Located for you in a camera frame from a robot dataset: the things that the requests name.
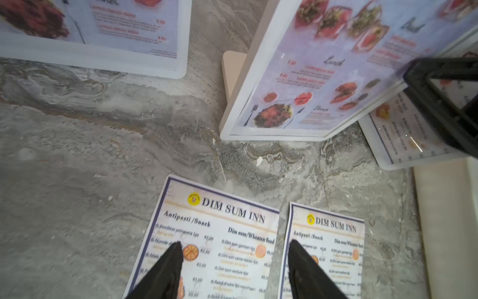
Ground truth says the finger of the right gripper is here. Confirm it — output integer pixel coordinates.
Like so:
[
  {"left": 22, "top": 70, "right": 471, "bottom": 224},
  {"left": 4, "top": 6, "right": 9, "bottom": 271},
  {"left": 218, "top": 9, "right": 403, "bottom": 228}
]
[{"left": 403, "top": 57, "right": 478, "bottom": 158}]

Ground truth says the white plastic tray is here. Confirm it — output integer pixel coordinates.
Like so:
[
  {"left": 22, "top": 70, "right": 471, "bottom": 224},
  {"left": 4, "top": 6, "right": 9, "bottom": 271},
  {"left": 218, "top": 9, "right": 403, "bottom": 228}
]
[{"left": 414, "top": 158, "right": 478, "bottom": 299}]

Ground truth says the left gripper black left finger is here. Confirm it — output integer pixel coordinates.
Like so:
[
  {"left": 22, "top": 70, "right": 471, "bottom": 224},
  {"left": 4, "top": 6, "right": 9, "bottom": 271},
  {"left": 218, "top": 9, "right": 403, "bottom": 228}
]
[{"left": 126, "top": 242, "right": 184, "bottom": 299}]

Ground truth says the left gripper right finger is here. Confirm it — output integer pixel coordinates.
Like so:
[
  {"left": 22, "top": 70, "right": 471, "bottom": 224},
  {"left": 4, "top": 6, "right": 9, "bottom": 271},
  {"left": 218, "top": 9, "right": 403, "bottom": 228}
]
[{"left": 288, "top": 240, "right": 347, "bottom": 299}]

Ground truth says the pink new menu sheet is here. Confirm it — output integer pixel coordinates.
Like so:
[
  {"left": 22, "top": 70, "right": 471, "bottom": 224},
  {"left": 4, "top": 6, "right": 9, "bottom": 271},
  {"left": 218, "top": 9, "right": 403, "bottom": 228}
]
[
  {"left": 234, "top": 1, "right": 478, "bottom": 135},
  {"left": 1, "top": 0, "right": 179, "bottom": 59}
]

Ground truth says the old dim sum menu sheet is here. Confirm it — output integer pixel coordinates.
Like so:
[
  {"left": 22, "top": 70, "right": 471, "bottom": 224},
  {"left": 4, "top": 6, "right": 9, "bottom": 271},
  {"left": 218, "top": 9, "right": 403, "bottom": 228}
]
[{"left": 278, "top": 203, "right": 365, "bottom": 299}]

